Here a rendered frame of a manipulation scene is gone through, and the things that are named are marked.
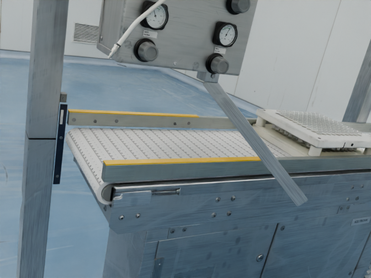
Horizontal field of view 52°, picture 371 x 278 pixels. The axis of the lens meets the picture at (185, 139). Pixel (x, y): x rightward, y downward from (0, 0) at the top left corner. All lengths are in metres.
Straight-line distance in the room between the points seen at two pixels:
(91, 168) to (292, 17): 4.29
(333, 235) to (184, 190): 0.64
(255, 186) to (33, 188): 0.51
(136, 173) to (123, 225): 0.11
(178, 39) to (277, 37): 4.38
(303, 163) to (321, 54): 3.69
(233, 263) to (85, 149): 0.49
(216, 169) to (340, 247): 0.68
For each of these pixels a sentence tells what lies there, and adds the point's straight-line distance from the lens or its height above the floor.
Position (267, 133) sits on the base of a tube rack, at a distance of 1.07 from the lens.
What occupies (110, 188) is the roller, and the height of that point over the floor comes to 0.80.
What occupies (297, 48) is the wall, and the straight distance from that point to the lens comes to 4.74.
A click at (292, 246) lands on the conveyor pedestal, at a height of 0.55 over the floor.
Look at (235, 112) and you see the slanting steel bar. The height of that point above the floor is 0.96.
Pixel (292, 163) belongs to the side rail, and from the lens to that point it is 0.87.
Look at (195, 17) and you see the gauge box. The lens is 0.59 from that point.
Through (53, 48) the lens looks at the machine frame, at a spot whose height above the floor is 0.98.
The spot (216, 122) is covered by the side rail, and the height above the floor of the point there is 0.84.
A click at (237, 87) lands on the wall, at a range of 5.31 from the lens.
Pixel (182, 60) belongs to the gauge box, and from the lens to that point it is 0.59.
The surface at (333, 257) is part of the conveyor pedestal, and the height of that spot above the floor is 0.48.
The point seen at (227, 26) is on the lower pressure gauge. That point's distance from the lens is 0.60.
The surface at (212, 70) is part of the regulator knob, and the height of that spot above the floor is 1.03.
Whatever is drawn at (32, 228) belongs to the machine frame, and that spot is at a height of 0.54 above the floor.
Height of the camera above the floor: 1.12
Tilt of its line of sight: 19 degrees down
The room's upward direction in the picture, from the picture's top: 12 degrees clockwise
